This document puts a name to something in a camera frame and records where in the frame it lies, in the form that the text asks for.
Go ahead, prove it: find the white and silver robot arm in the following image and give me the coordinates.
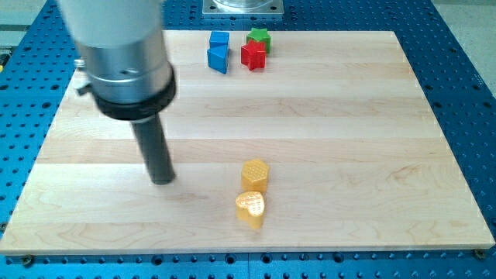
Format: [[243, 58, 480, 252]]
[[57, 0, 176, 121]]

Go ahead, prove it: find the yellow hexagon block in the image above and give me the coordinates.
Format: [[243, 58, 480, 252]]
[[241, 159, 270, 193]]

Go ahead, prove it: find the blue triangle block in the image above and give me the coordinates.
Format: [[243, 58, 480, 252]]
[[207, 45, 229, 74]]

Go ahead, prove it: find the wooden board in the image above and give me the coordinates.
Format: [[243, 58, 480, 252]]
[[1, 31, 494, 255]]

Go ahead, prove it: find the yellow heart block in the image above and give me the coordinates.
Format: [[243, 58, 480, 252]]
[[235, 191, 265, 229]]

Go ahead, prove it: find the red star block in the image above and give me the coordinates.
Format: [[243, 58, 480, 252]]
[[241, 40, 267, 71]]

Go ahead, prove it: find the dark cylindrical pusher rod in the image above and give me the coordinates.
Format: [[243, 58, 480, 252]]
[[131, 114, 175, 185]]

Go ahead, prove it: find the blue cube block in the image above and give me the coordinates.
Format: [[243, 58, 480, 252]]
[[208, 31, 229, 48]]

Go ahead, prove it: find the green star block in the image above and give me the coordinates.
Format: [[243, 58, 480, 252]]
[[246, 27, 271, 53]]

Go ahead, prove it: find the blue perforated metal table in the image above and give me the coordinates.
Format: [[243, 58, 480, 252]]
[[1, 1, 495, 278]]

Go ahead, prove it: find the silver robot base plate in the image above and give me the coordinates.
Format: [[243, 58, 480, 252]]
[[202, 0, 284, 16]]

